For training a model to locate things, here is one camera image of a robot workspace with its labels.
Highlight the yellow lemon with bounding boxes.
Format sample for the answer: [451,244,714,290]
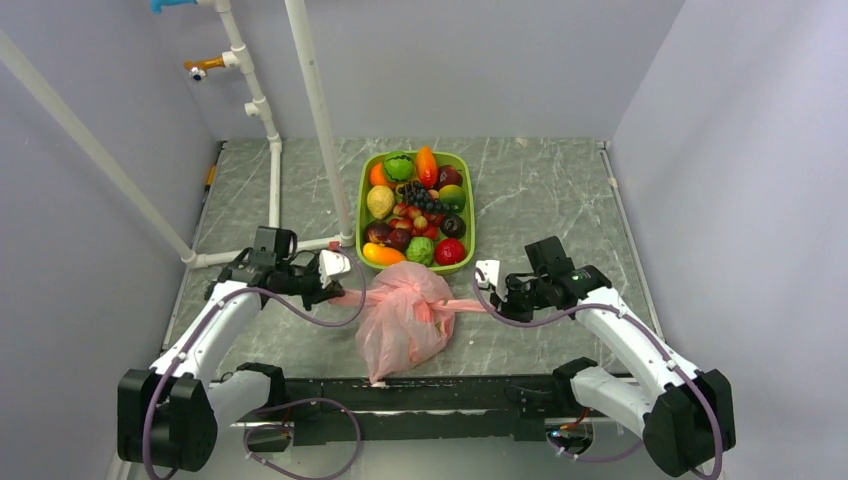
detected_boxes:
[366,185,395,220]

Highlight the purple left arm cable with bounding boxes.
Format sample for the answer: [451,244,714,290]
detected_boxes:
[142,243,369,480]

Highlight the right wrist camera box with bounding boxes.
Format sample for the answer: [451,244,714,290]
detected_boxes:
[474,259,501,291]

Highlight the blue pipe fitting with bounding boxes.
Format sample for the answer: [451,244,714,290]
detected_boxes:
[149,0,198,14]

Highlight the orange handled tool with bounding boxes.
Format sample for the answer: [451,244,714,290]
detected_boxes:
[204,165,217,191]

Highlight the dark purple plum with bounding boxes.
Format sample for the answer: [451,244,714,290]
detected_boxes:
[363,221,412,252]

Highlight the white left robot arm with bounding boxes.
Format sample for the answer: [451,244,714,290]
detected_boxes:
[117,226,356,479]

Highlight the dark mangosteen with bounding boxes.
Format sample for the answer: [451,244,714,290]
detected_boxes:
[440,213,467,239]

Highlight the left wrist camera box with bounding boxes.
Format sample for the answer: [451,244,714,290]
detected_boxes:
[318,241,352,288]

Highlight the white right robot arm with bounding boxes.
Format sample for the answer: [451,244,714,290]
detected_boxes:
[473,237,736,479]

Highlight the orange pipe valve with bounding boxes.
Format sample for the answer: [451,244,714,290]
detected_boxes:
[183,56,227,83]

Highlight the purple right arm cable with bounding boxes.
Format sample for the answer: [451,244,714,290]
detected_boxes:
[471,264,725,480]

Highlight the green plastic fruit tray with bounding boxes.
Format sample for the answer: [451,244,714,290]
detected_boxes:
[355,151,476,275]

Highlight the white pvc pipe frame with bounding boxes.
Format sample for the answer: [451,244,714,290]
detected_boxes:
[1,0,355,269]

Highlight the dark grape bunch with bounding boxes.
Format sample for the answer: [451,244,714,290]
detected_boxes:
[395,181,465,214]

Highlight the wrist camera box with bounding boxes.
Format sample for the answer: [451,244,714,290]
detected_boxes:
[318,241,352,288]
[474,259,501,291]

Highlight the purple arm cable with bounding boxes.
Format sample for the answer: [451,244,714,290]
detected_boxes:
[471,264,725,480]
[142,243,369,480]

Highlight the dark red apple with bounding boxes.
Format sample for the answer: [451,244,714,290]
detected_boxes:
[435,165,463,190]

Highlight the yellow orange mango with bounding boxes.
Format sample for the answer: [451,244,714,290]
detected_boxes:
[362,242,406,267]

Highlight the green yellow mango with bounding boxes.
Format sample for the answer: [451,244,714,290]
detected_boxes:
[438,185,467,212]

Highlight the pink plastic bag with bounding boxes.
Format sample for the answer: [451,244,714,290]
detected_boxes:
[330,261,485,384]

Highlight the light green sugar apple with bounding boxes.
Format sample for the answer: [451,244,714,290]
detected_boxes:
[405,236,435,267]

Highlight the orange tangerine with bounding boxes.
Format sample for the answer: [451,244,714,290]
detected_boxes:
[368,162,395,189]

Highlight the small red apple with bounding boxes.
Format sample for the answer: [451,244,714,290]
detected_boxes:
[434,238,467,266]

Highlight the orange papaya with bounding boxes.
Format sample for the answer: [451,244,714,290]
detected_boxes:
[415,146,439,190]

